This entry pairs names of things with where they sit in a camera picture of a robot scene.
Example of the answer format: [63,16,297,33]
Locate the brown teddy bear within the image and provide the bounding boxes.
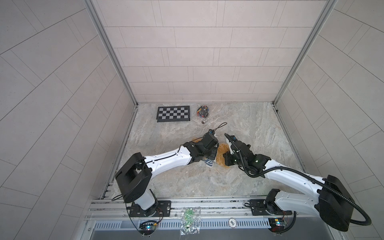
[189,137,229,168]

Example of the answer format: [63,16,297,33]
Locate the striped knit bear sweater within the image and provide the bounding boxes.
[203,158,216,168]

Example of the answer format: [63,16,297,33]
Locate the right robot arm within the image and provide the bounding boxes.
[224,141,357,232]

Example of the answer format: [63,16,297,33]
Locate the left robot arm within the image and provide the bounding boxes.
[115,130,219,211]

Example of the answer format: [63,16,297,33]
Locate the bag of colourful small parts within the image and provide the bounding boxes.
[197,105,209,118]

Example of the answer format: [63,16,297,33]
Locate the black white checkerboard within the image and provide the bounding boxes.
[156,106,191,123]

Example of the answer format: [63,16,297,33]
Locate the round white sticker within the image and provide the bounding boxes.
[228,218,237,229]

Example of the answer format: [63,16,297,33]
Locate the clear bag green parts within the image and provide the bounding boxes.
[180,207,201,236]

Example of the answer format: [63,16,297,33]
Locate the right circuit board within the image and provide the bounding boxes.
[268,218,287,233]

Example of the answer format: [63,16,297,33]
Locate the left green circuit board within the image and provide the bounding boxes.
[139,220,159,236]

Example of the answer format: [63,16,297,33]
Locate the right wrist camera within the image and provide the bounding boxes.
[225,133,238,155]

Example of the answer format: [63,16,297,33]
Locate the black corrugated cable conduit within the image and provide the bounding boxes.
[224,133,372,226]

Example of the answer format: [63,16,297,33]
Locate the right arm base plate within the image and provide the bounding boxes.
[244,200,293,216]

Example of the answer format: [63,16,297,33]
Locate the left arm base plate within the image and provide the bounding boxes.
[128,201,172,218]

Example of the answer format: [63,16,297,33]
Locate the aluminium mounting rail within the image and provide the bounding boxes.
[80,196,341,240]

